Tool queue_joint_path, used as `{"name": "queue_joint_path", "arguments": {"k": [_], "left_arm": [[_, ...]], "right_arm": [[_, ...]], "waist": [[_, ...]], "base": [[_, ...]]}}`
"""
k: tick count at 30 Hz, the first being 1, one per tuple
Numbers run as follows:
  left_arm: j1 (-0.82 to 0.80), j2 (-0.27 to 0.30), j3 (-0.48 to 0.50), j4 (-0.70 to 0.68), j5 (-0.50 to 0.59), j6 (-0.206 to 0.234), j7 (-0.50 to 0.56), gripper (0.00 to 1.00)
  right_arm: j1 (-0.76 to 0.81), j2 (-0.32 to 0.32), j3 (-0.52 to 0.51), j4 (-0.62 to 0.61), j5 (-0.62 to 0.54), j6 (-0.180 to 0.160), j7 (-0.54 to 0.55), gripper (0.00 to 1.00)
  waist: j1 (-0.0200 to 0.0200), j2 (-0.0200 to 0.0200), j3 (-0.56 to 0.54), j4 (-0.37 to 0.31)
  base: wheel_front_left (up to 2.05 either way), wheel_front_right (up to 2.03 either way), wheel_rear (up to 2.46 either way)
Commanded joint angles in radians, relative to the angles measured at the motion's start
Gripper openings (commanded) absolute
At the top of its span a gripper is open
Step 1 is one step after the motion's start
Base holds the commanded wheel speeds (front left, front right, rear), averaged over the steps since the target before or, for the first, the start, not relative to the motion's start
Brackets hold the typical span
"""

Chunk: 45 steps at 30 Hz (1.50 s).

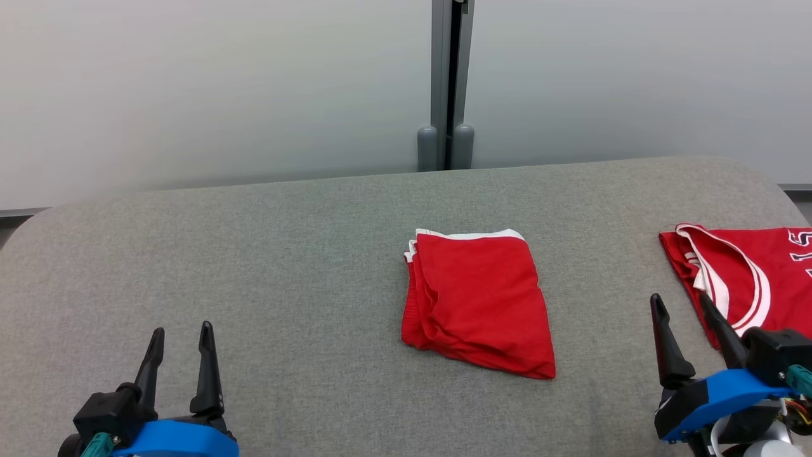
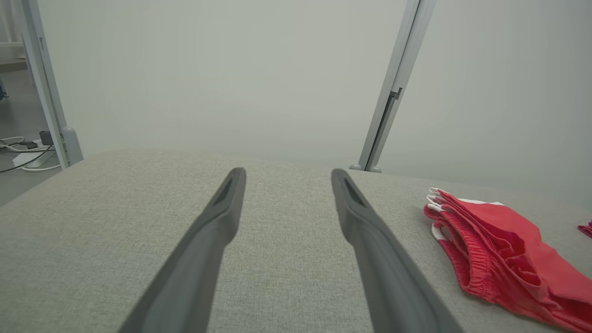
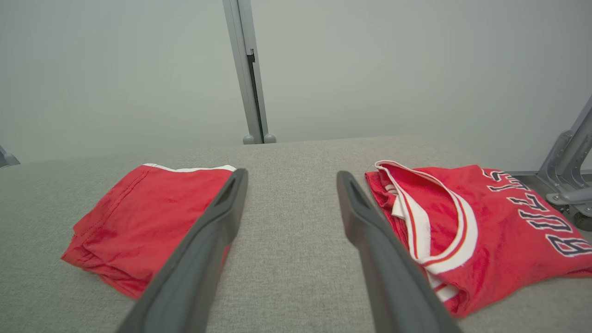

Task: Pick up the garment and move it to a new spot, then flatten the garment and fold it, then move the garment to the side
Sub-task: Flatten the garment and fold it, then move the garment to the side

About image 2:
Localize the beige background shelf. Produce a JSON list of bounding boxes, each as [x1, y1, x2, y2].
[[0, 42, 28, 74]]

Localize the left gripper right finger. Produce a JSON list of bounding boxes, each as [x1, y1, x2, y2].
[[331, 168, 464, 333]]

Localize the white floor cable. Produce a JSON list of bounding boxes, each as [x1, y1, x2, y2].
[[0, 136, 26, 152]]

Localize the red Bulls 23 shorts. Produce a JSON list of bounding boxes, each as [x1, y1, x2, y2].
[[424, 187, 592, 333]]

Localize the grey partition post, plain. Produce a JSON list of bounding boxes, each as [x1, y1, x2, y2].
[[14, 0, 84, 169]]

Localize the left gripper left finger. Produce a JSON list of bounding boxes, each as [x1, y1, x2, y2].
[[118, 167, 247, 333]]

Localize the white power strip with cables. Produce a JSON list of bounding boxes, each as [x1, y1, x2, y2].
[[0, 141, 54, 174]]

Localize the grey partition post, slotted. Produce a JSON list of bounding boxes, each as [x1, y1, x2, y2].
[[349, 0, 438, 173]]

